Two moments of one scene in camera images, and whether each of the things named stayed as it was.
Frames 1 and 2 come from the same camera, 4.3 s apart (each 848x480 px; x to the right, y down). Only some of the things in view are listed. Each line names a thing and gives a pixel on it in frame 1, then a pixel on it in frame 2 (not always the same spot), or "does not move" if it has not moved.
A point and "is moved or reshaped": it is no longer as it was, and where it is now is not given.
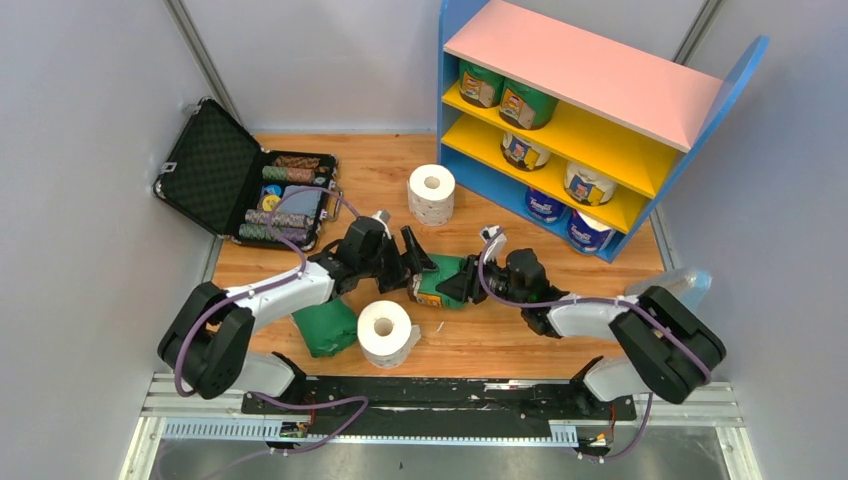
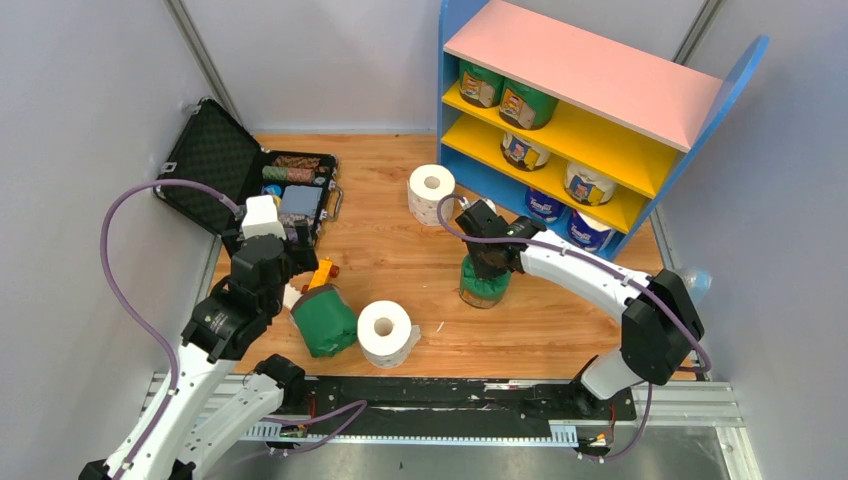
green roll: [327, 327] does not move
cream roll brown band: [587, 186] does not move
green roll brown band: [422, 288] is moved or reshaped
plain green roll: [479, 87] does not move
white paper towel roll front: [386, 334] does not move
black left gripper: [415, 261] → [304, 257]
